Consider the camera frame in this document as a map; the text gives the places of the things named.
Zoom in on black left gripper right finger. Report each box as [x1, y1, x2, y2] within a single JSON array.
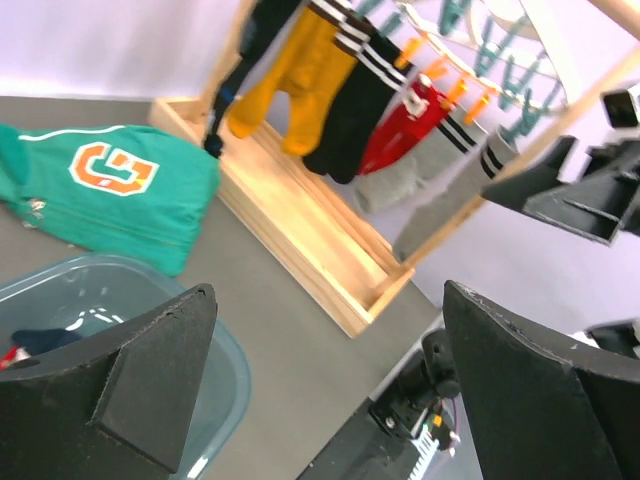
[[443, 281, 639, 479]]

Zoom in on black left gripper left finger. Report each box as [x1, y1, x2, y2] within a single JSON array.
[[1, 284, 217, 475]]

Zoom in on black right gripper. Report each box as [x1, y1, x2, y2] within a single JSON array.
[[481, 135, 639, 245]]

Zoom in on navy sock green yellow buckle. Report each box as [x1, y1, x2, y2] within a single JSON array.
[[11, 328, 82, 356]]

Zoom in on red christmas sock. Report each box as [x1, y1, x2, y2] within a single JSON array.
[[358, 73, 450, 175]]

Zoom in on white round sock hanger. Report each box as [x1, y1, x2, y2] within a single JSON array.
[[379, 1, 570, 138]]

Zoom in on grey sock striped cuff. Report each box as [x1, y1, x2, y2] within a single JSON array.
[[354, 107, 488, 214]]

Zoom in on blue translucent plastic tub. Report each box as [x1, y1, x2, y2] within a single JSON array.
[[1, 254, 251, 479]]

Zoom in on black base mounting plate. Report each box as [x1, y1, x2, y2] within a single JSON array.
[[294, 399, 481, 480]]

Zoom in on black white striped sock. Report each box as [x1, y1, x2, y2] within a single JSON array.
[[303, 32, 413, 184]]

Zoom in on green jacket with orange logo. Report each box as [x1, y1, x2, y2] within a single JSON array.
[[1, 125, 221, 277]]

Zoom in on mustard yellow sock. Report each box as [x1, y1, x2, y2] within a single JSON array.
[[281, 31, 371, 156], [226, 6, 335, 138]]

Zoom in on black sports sock blue accents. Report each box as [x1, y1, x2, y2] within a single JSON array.
[[203, 0, 301, 158]]

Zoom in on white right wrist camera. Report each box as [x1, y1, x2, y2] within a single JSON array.
[[601, 83, 639, 129]]

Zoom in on wooden rack base frame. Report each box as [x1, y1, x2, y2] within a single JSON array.
[[148, 1, 639, 338]]

